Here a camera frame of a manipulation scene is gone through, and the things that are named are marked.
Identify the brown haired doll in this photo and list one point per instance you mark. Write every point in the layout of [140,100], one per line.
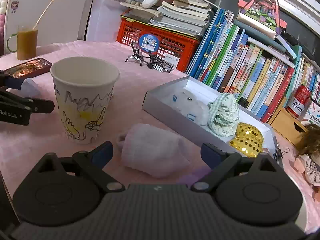
[310,162]

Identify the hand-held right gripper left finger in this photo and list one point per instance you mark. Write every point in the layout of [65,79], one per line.
[102,153]

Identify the white fluffy plush toy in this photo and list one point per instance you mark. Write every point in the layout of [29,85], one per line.
[192,107]

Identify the clear plastic cup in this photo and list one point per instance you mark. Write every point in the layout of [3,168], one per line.
[31,87]

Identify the triangular toy house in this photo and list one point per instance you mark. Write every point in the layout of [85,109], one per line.
[262,7]

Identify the paper cup with yellow doodles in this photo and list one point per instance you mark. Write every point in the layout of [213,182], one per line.
[82,100]

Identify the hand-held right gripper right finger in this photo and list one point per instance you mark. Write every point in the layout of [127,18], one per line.
[212,156]

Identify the wooden stirring stick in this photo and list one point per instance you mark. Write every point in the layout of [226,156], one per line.
[45,11]

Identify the gold sequin bow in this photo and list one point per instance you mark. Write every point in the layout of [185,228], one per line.
[246,140]

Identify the stack of flat lying books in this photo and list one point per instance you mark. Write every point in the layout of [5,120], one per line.
[182,15]

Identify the green checked floral cloth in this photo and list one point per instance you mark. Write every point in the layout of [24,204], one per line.
[223,115]

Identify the glass mug of brown drink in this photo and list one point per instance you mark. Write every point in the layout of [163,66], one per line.
[26,43]

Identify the pale towel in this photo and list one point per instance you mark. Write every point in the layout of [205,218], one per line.
[152,147]

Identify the small wooden drawer box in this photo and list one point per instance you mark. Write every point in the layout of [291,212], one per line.
[287,127]

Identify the black binder clip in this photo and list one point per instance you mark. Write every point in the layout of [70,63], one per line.
[281,151]

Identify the row of colourful picture books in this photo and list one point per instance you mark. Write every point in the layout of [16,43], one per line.
[237,67]

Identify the row of small paperback books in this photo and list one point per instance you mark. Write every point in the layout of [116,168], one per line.
[310,80]

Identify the white paper sheet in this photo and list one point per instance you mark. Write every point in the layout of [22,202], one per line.
[105,20]

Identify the red plastic crate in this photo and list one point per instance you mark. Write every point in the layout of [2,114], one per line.
[175,47]

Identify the round blue sticker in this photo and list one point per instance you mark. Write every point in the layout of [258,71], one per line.
[148,43]

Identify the white cardboard box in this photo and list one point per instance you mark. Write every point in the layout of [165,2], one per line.
[162,107]

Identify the pink striped tablecloth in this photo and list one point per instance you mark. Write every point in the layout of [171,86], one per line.
[140,85]

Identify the small cartoon girl sticker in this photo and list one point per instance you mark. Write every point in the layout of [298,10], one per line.
[14,6]

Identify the red beer can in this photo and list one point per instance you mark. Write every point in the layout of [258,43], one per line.
[298,101]

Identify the white label printer carton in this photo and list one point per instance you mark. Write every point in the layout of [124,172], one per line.
[312,113]

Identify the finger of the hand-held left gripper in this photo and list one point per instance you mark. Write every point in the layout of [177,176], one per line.
[41,106]
[15,83]

